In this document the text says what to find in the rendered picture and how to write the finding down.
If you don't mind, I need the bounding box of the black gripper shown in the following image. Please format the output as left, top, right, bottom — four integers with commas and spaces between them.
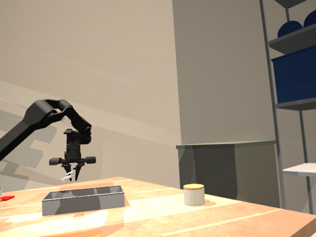
49, 145, 96, 181

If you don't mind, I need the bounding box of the grey rectangular metal tin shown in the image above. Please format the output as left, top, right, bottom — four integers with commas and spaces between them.
41, 185, 125, 216

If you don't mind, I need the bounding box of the grey canister with yellow lid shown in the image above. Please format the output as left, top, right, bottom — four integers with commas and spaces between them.
184, 184, 205, 206

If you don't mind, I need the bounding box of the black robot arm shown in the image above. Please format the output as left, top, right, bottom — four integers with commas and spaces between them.
0, 99, 92, 161

